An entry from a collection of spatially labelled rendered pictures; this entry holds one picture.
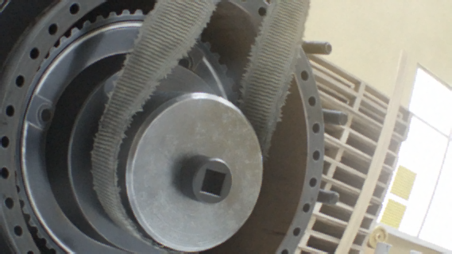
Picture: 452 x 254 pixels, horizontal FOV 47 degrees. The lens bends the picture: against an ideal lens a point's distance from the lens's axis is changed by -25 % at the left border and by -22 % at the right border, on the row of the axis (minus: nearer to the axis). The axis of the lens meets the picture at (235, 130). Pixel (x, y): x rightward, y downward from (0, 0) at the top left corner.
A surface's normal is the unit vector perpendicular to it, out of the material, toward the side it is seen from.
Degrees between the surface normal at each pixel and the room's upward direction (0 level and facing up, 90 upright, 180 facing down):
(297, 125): 126
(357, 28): 90
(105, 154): 104
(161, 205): 90
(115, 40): 90
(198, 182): 90
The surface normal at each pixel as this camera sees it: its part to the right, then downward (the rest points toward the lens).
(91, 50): 0.59, 0.09
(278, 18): 0.13, 0.09
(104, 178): -0.81, 0.07
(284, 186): -0.78, -0.18
